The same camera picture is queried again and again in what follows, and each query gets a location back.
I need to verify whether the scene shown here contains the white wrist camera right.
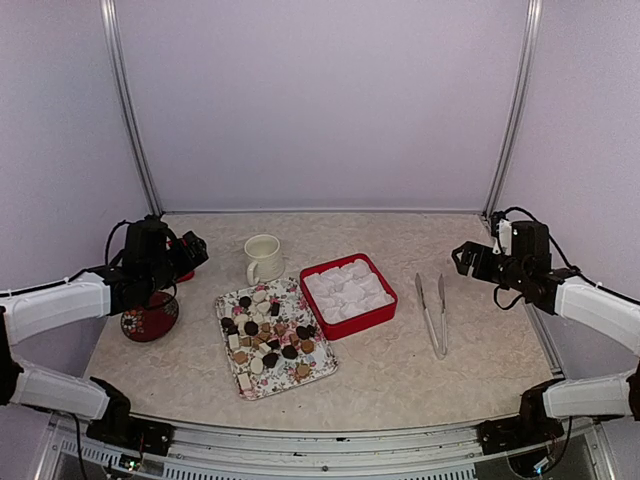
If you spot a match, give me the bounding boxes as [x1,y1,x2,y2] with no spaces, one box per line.
[490,211,512,255]

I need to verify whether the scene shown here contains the floral rectangular tray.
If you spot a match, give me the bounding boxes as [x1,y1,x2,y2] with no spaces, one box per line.
[214,278,338,401]

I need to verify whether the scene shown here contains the white rectangular chocolate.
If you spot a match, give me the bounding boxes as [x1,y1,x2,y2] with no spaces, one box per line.
[237,372,253,392]

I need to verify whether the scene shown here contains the aluminium front rail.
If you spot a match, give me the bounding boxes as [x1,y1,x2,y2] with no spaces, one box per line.
[27,415,618,479]

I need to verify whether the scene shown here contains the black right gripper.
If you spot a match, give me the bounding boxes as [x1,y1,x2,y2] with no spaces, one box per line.
[453,240,530,291]

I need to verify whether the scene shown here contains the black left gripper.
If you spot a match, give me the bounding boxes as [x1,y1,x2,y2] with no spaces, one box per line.
[143,230,207,295]

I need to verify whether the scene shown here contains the left aluminium frame post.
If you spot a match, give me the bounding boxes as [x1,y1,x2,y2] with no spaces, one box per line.
[99,0,164,216]

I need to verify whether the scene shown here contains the red box with paper cups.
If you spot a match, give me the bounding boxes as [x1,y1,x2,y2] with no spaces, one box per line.
[300,253,398,341]

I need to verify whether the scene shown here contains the metal tongs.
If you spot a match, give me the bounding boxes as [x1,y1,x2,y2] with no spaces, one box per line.
[414,273,448,360]

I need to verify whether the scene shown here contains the red floral vase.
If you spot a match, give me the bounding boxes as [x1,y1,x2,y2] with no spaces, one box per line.
[120,292,179,343]

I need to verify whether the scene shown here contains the white round chocolate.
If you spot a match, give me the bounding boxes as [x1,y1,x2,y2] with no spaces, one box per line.
[253,290,266,302]

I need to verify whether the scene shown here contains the right aluminium frame post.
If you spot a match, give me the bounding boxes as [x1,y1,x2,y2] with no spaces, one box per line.
[483,0,544,218]

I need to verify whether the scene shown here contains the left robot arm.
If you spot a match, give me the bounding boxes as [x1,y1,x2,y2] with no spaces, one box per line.
[1,215,208,456]

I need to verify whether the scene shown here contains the caramel hexagon chocolate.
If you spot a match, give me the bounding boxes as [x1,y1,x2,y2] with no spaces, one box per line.
[295,364,311,379]

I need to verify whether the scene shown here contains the dark round fluted chocolate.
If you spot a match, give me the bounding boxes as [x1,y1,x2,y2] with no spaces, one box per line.
[239,296,252,308]

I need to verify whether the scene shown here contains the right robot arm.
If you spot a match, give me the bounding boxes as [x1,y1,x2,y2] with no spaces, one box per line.
[451,211,639,454]

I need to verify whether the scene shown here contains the white ribbed ceramic mug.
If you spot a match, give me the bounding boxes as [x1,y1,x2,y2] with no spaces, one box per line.
[244,234,285,286]

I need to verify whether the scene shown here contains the aluminium frame post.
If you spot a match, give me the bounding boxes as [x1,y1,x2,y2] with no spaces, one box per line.
[483,0,544,218]
[99,0,164,216]

